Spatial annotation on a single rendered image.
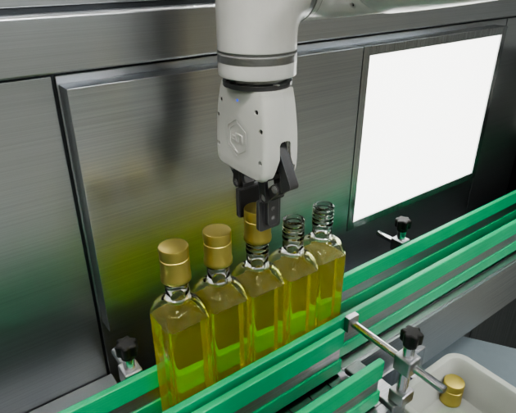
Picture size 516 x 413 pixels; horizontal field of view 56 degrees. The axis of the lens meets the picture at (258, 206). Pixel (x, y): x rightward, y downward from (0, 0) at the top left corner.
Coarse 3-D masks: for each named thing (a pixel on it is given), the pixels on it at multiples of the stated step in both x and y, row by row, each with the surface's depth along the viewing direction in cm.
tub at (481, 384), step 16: (432, 368) 81; (448, 368) 83; (464, 368) 83; (480, 368) 81; (416, 384) 78; (480, 384) 81; (496, 384) 79; (416, 400) 80; (432, 400) 83; (464, 400) 84; (480, 400) 82; (496, 400) 79; (512, 400) 77
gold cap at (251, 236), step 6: (252, 204) 60; (246, 210) 59; (252, 210) 59; (246, 216) 59; (252, 216) 59; (246, 222) 60; (252, 222) 59; (246, 228) 60; (252, 228) 59; (246, 234) 60; (252, 234) 60; (258, 234) 60; (264, 234) 60; (270, 234) 61; (246, 240) 61; (252, 240) 60; (258, 240) 60; (264, 240) 60; (270, 240) 61
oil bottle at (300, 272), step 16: (272, 256) 67; (288, 256) 65; (304, 256) 65; (288, 272) 64; (304, 272) 65; (288, 288) 65; (304, 288) 66; (288, 304) 66; (304, 304) 68; (288, 320) 67; (304, 320) 69; (288, 336) 69
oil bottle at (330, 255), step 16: (304, 240) 70; (320, 240) 69; (336, 240) 69; (320, 256) 68; (336, 256) 69; (320, 272) 68; (336, 272) 71; (320, 288) 70; (336, 288) 72; (320, 304) 71; (336, 304) 74; (320, 320) 73
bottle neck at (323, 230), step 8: (320, 208) 67; (328, 208) 67; (312, 216) 69; (320, 216) 67; (328, 216) 67; (312, 224) 69; (320, 224) 68; (328, 224) 68; (312, 232) 69; (320, 232) 68; (328, 232) 68
